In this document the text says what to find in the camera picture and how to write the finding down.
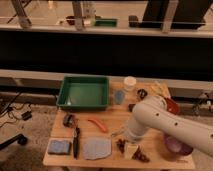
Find red bowl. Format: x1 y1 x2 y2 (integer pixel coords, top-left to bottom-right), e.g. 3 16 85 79
161 97 180 115

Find orange carrot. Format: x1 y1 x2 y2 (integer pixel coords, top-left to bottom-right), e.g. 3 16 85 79
88 118 108 133

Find green background box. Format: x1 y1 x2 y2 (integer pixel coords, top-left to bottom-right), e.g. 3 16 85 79
95 18 117 27

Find white lidded jar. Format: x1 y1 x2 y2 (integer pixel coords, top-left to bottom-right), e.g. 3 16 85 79
123 76 137 91

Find blue sponge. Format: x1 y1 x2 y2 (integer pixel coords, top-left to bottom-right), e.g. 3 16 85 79
48 140 71 155

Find black power adapter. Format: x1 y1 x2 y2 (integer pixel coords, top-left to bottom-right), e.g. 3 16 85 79
21 111 32 121

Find green plastic tray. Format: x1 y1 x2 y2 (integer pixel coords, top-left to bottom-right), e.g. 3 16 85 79
56 76 109 110

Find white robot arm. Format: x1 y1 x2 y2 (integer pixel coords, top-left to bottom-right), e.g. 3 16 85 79
123 96 213 157

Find metal fork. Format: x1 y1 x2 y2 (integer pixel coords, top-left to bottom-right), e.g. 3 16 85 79
111 126 125 137

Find blue plastic cup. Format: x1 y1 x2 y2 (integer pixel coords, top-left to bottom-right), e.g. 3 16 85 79
114 90 125 105

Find wooden sticks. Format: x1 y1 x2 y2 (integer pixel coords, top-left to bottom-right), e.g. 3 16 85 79
151 81 165 96

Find grey blue cloth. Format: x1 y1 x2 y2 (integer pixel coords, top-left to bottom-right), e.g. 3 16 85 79
83 137 112 160

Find black binder clip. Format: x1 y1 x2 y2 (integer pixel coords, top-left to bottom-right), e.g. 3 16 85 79
137 89 148 100

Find purple bowl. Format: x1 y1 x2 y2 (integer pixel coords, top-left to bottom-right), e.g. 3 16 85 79
164 134 193 156

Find dark grape bunch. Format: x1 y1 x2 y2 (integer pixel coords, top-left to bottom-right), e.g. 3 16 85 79
116 139 150 163

